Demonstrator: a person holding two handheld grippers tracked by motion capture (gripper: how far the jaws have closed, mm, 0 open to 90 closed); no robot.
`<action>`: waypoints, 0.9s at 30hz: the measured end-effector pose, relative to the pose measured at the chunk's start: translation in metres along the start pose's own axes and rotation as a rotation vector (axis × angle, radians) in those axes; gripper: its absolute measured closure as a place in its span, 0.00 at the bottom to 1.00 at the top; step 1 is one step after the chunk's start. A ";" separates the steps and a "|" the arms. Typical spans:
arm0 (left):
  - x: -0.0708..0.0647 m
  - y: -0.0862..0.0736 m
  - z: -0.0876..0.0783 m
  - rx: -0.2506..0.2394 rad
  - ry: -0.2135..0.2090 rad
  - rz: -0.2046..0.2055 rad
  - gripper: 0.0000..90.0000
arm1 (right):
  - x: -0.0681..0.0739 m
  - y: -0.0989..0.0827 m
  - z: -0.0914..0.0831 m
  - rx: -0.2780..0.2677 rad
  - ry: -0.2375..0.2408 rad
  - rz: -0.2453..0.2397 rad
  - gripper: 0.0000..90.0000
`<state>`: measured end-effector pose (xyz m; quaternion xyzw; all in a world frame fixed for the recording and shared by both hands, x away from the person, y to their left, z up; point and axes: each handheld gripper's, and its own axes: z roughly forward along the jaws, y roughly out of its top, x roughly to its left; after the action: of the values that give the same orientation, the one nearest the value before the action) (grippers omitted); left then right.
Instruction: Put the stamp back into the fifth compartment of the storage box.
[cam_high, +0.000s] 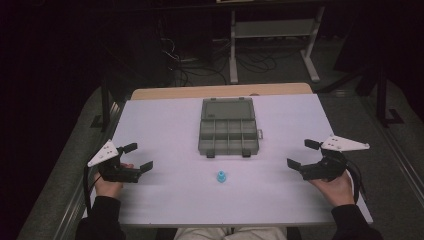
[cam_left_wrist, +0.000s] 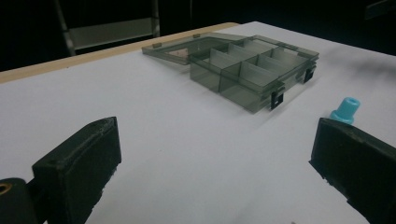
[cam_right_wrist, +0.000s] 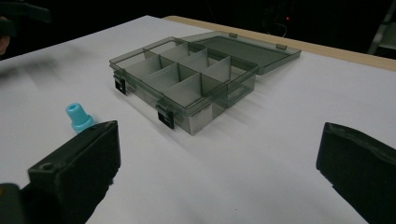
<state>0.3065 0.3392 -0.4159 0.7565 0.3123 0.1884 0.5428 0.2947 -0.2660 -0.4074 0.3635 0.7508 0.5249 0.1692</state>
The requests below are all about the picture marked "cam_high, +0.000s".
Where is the person's right hand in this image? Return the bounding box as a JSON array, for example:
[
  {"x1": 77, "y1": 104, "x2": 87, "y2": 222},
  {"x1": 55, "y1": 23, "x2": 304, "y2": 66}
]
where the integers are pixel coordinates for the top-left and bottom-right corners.
[{"x1": 307, "y1": 169, "x2": 355, "y2": 208}]

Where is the white metal desk frame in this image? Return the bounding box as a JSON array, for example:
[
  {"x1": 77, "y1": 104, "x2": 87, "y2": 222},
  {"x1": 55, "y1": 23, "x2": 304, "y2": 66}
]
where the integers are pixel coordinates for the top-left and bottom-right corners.
[{"x1": 228, "y1": 5, "x2": 327, "y2": 85}]

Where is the grey plastic organizer box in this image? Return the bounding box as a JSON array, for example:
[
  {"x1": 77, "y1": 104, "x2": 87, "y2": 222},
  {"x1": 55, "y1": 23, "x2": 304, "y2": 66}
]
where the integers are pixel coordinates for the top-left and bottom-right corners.
[{"x1": 197, "y1": 96, "x2": 265, "y2": 159}]

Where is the person's left hand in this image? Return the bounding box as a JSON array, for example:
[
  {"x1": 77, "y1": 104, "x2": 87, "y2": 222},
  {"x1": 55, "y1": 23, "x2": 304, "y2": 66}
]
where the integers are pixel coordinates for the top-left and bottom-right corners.
[{"x1": 94, "y1": 162, "x2": 135, "y2": 200}]

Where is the black metal stand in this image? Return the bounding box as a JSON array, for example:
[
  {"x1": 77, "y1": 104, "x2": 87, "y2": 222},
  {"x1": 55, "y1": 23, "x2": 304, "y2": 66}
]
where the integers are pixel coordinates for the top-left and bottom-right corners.
[
  {"x1": 375, "y1": 65, "x2": 405, "y2": 129},
  {"x1": 90, "y1": 79, "x2": 114, "y2": 133}
]

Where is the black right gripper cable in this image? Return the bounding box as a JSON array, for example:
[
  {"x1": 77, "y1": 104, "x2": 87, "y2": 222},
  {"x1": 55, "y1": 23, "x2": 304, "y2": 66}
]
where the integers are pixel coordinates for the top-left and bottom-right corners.
[{"x1": 345, "y1": 159, "x2": 367, "y2": 205}]

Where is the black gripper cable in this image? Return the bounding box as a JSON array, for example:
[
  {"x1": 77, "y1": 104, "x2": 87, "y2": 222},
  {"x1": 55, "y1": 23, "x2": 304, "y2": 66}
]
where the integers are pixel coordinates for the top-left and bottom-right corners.
[
  {"x1": 82, "y1": 164, "x2": 102, "y2": 215},
  {"x1": 345, "y1": 159, "x2": 367, "y2": 205}
]

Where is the tangle of floor cables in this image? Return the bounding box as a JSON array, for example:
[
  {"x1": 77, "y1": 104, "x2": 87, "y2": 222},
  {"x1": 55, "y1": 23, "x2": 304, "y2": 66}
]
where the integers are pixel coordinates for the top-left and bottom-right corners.
[{"x1": 159, "y1": 37, "x2": 302, "y2": 88}]

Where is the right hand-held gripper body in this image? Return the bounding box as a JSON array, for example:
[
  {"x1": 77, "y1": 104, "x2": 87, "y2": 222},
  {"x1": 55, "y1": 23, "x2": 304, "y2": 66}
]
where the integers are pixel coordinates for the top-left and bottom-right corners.
[{"x1": 297, "y1": 134, "x2": 371, "y2": 183}]

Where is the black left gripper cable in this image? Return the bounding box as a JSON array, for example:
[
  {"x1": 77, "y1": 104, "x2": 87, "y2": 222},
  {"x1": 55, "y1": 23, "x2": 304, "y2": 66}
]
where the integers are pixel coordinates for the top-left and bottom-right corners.
[{"x1": 82, "y1": 164, "x2": 102, "y2": 215}]

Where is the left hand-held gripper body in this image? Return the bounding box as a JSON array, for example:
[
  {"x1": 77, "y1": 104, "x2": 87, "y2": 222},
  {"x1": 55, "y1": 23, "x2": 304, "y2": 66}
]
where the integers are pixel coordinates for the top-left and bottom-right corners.
[{"x1": 87, "y1": 139, "x2": 143, "y2": 184}]

